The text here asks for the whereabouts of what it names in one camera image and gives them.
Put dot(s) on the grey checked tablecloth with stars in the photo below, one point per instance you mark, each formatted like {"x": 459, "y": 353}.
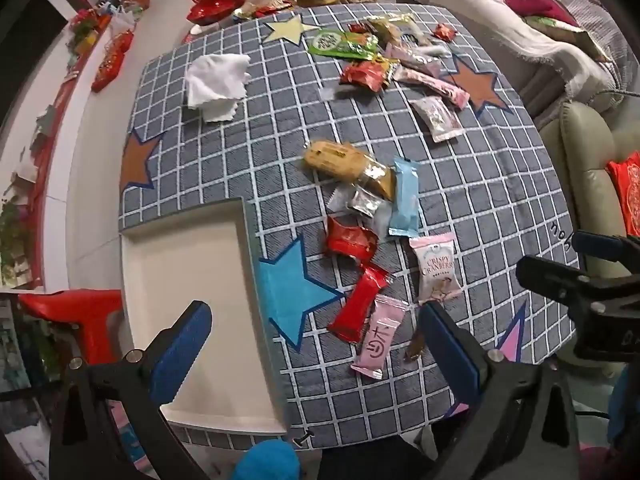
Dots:
{"x": 280, "y": 110}

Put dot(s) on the small red candy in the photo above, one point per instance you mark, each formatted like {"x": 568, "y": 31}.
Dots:
{"x": 445, "y": 33}

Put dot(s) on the pink white snack packet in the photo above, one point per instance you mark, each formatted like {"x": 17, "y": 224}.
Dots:
{"x": 435, "y": 270}

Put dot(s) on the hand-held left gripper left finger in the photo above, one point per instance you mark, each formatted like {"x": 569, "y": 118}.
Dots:
{"x": 182, "y": 350}

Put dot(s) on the pink packet with smiley print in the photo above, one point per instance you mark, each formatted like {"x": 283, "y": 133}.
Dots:
{"x": 380, "y": 335}

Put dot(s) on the long red snack packet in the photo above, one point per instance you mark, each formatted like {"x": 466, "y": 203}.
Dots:
{"x": 357, "y": 307}

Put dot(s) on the purple grey snack packet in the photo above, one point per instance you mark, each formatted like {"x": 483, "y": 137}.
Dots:
{"x": 417, "y": 55}

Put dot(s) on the red plastic stool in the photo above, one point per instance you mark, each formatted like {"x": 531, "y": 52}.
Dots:
{"x": 85, "y": 315}

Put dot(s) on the long pink snack packet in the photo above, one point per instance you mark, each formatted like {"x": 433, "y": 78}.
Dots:
{"x": 435, "y": 85}

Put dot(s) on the white tray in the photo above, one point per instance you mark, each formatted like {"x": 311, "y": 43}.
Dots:
{"x": 190, "y": 270}

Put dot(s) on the pale pink patterned packet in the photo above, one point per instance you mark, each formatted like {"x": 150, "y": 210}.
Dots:
{"x": 437, "y": 117}

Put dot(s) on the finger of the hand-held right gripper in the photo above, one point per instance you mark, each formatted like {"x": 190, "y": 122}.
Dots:
{"x": 600, "y": 246}
{"x": 555, "y": 275}

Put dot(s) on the red cushion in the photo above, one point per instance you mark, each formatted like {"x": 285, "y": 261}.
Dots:
{"x": 627, "y": 195}

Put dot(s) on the white cabinet with red trim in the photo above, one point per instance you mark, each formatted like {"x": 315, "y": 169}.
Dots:
{"x": 55, "y": 110}

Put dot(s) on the light blue snack packet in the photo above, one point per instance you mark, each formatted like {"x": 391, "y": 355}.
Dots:
{"x": 405, "y": 200}

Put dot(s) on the blue fuzzy cloth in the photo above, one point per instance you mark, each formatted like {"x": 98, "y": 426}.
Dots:
{"x": 267, "y": 460}

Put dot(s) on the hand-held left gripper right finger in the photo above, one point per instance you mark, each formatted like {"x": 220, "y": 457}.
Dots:
{"x": 450, "y": 350}

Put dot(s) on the red orange snack packet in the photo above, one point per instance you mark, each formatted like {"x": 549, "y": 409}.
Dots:
{"x": 362, "y": 76}

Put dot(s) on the white cloth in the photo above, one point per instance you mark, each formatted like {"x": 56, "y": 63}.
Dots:
{"x": 215, "y": 80}

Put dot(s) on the clear silver snack packet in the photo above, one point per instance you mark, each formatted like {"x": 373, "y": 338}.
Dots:
{"x": 362, "y": 202}

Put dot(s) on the red bowl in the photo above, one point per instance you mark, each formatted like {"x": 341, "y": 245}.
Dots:
{"x": 215, "y": 5}

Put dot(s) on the small brown snack packet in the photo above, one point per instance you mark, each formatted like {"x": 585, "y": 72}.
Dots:
{"x": 415, "y": 350}

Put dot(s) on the red decoration bag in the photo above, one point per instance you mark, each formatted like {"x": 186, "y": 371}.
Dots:
{"x": 109, "y": 62}

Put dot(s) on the green plant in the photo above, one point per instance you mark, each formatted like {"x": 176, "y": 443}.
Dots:
{"x": 15, "y": 240}

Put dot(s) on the gold brown snack packet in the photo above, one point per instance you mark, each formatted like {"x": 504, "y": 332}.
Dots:
{"x": 380, "y": 180}

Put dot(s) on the white sofa cover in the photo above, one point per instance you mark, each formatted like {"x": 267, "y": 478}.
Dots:
{"x": 475, "y": 5}

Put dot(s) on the green gold snack packet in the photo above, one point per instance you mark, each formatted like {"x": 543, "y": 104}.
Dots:
{"x": 395, "y": 27}

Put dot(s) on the black binder clip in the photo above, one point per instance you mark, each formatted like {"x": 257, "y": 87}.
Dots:
{"x": 302, "y": 440}

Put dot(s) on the yellow cookie packet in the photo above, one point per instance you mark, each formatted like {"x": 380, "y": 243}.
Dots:
{"x": 330, "y": 157}

